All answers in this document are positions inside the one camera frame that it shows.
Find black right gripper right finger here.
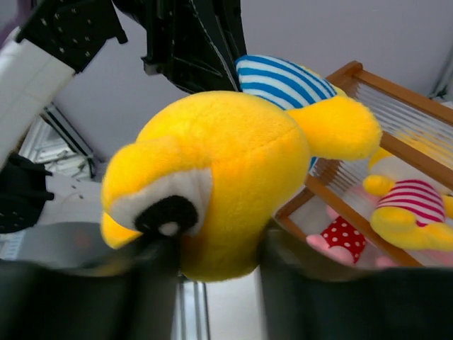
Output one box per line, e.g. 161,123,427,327
260,221,452,340

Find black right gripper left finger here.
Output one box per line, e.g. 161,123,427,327
1,234,179,339

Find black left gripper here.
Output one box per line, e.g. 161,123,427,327
114,0,247,94

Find pink plush polka dots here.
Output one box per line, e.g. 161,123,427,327
306,205,397,267

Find yellow plush blue stripes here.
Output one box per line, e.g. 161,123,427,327
101,55,382,282

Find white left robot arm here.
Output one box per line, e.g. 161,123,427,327
1,1,246,234

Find wooden toy shelf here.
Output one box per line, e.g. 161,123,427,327
277,61,452,268

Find yellow plush pink stripes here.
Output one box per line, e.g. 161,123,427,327
362,148,452,251

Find white slotted cable duct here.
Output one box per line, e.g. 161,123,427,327
1,230,25,258

